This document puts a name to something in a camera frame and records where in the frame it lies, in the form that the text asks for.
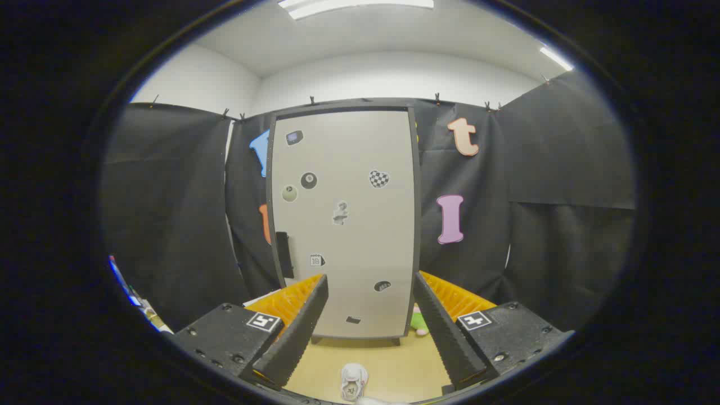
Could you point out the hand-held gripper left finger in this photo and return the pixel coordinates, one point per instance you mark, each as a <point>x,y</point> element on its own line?
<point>298,332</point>

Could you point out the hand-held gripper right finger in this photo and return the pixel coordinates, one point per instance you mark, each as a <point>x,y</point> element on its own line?
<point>444,332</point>

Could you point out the white shoe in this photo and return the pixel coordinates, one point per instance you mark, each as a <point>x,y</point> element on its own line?
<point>353,382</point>

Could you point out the grey shoe cabinet door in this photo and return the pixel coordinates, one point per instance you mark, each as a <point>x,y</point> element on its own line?
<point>360,236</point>

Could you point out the grey shoe cabinet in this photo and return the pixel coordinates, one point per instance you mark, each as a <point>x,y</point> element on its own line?
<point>343,105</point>

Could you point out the green pink plush toy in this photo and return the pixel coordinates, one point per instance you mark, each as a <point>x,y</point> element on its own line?
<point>418,322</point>

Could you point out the printed paper sheet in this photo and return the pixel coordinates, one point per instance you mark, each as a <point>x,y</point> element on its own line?
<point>261,298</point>

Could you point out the beige small object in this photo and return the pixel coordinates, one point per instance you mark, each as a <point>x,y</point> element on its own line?
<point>154,318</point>

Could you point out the black backdrop cloth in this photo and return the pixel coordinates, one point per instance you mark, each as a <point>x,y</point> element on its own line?
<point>169,214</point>

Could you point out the blue printed packet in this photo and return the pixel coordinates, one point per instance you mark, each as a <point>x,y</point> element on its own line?
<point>121,278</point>

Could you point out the long ceiling light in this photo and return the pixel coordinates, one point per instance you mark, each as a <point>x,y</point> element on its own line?
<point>349,5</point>

